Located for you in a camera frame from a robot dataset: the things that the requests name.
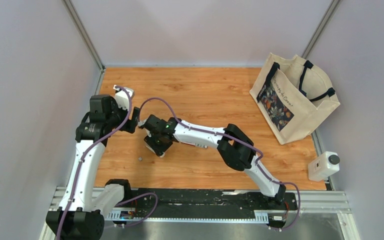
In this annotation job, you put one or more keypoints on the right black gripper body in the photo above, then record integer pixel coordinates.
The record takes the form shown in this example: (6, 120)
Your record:
(158, 135)

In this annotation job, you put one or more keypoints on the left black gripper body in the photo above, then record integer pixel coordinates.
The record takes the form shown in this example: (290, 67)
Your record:
(118, 116)

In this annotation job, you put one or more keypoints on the grey-green stapler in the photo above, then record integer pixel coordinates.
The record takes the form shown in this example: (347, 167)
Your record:
(155, 146)

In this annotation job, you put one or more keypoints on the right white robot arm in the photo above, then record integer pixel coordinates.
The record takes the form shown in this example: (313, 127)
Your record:
(235, 148)

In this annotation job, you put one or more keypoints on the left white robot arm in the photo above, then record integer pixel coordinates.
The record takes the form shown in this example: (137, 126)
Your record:
(86, 165)

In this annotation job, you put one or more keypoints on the red white staple box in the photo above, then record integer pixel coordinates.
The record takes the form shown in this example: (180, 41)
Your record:
(195, 144)

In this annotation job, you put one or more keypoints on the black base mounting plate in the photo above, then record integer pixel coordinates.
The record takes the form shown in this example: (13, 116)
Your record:
(204, 206)

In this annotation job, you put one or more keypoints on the cream floral tote bag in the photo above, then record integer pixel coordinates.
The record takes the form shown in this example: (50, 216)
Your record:
(294, 95)

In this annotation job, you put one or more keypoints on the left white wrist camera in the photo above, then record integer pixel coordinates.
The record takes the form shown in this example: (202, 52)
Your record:
(121, 97)

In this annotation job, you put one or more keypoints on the aluminium frame rail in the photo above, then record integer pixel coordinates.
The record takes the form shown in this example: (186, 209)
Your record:
(321, 215)

